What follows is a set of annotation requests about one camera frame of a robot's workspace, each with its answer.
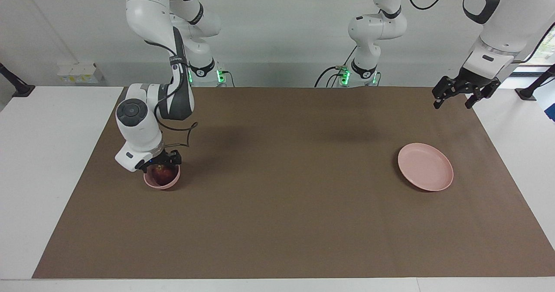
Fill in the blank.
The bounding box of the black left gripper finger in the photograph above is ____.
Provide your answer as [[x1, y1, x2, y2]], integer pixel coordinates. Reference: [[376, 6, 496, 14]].
[[432, 75, 458, 110], [464, 79, 502, 110]]

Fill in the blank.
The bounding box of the red apple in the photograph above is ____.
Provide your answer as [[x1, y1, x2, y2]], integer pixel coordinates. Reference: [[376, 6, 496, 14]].
[[150, 164, 176, 186]]

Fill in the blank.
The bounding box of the pink bowl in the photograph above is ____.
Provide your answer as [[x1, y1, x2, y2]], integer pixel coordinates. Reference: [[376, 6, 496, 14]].
[[143, 164, 181, 190]]

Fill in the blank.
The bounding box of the pink plate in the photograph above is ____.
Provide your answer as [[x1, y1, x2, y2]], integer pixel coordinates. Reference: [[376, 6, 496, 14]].
[[398, 143, 454, 192]]

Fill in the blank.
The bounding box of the bright window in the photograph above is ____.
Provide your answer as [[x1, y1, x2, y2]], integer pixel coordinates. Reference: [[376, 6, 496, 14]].
[[518, 23, 555, 76]]

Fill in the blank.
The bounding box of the brown table mat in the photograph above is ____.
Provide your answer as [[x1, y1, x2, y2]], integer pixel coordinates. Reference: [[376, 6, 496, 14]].
[[33, 87, 555, 279]]

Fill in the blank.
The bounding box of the small white box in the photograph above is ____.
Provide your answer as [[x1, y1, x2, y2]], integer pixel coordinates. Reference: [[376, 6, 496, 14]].
[[56, 62, 105, 85]]

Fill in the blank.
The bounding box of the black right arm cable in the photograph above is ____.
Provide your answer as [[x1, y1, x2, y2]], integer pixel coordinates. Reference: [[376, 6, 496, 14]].
[[143, 38, 199, 150]]

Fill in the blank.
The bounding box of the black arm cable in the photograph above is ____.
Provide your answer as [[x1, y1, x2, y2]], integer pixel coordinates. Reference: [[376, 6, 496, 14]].
[[403, 0, 555, 65], [143, 38, 199, 150]]

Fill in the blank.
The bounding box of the black camera stand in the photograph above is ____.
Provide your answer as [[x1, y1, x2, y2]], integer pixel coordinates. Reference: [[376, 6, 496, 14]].
[[0, 63, 36, 98], [515, 64, 555, 101]]

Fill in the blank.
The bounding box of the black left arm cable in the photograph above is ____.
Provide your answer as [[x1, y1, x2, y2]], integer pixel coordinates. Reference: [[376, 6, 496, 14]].
[[403, 0, 555, 65]]

